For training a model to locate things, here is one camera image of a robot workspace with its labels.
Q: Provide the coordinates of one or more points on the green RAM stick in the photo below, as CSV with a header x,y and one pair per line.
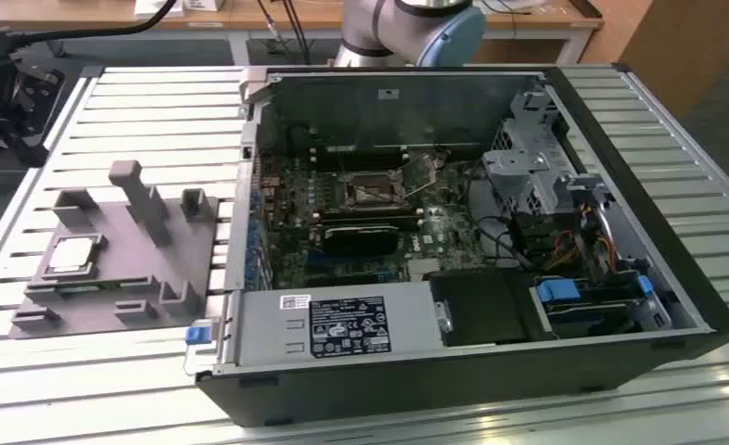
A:
x,y
100,285

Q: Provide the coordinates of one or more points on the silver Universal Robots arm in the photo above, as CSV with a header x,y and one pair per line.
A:
x,y
372,28

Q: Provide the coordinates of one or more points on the wooden desk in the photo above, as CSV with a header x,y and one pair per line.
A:
x,y
525,21

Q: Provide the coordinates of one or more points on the black plastic shroud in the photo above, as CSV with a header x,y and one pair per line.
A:
x,y
487,306

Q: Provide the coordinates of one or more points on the grey parts rack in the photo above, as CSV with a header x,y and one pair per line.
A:
x,y
147,259

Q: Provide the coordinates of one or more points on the grey metal disk bay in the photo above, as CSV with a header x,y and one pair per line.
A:
x,y
525,181

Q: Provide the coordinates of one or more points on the black RAM slot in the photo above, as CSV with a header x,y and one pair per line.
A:
x,y
370,215

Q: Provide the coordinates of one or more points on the brown wooden cabinet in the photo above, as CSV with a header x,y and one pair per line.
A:
x,y
692,46

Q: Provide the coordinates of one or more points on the blue disk carrier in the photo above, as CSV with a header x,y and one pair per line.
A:
x,y
562,292

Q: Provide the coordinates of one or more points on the silver square CPU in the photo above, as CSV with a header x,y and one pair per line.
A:
x,y
73,253

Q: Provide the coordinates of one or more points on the silver power supply unit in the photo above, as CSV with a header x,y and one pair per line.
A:
x,y
264,324

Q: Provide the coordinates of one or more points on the blue case latch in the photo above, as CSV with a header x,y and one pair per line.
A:
x,y
199,335

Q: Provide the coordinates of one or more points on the white barcode sticker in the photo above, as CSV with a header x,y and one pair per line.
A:
x,y
294,300

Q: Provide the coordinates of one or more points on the CPU socket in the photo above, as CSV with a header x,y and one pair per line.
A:
x,y
372,191

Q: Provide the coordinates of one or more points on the black printed label sticker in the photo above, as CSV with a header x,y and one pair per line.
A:
x,y
346,326

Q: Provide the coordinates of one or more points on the green motherboard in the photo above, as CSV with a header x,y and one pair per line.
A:
x,y
445,241

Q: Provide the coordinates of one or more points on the black open PC case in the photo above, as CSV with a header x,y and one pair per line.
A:
x,y
438,394

